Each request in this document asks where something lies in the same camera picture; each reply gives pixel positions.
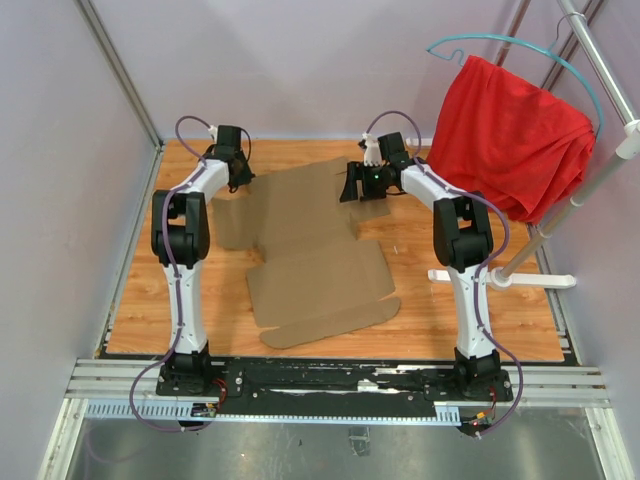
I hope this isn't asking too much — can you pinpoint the white clothes rack stand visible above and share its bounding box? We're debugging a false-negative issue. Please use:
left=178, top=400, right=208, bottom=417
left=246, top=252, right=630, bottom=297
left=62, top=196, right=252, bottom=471
left=402, top=1, right=639, bottom=290

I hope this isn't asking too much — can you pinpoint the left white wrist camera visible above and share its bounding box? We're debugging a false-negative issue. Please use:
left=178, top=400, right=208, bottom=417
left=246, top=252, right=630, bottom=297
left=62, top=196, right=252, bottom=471
left=208, top=125, right=222, bottom=144

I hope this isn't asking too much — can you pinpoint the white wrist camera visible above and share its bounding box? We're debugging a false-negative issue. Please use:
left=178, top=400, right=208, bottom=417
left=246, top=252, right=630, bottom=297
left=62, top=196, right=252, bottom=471
left=208, top=125, right=222, bottom=144
left=358, top=132, right=383, bottom=167

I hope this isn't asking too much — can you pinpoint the teal clothes hanger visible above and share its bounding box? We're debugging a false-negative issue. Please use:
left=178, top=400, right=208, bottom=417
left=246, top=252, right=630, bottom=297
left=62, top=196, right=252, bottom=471
left=425, top=32, right=606, bottom=136

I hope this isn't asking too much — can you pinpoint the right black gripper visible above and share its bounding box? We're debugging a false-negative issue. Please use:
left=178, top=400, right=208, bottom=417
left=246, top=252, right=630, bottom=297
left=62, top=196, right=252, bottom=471
left=340, top=162, right=389, bottom=204

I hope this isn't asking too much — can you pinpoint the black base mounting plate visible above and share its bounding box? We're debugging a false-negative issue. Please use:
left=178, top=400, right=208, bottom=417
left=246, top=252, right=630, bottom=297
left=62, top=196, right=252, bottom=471
left=155, top=357, right=514, bottom=419

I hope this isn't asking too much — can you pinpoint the aluminium rail frame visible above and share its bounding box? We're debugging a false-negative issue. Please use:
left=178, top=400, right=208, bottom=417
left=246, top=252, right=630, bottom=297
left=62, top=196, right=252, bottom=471
left=38, top=356, right=639, bottom=479

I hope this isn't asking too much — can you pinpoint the red cloth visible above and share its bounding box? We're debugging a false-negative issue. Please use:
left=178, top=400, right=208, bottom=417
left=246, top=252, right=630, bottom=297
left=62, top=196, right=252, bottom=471
left=427, top=56, right=596, bottom=224

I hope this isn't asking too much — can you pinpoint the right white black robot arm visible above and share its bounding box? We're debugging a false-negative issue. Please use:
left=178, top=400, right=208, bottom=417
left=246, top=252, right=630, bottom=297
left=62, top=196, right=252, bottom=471
left=339, top=133, right=513, bottom=401

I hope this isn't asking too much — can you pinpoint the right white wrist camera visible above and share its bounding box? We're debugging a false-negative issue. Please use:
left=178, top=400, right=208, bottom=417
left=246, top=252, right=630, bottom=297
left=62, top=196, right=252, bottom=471
left=358, top=132, right=383, bottom=167

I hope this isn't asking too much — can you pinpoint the brown cardboard box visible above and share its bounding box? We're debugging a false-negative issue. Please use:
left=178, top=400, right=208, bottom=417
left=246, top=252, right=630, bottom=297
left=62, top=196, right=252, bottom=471
left=210, top=157, right=401, bottom=349

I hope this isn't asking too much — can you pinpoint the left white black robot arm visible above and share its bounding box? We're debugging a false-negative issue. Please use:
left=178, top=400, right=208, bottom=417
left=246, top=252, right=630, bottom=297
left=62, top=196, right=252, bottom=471
left=151, top=125, right=254, bottom=400

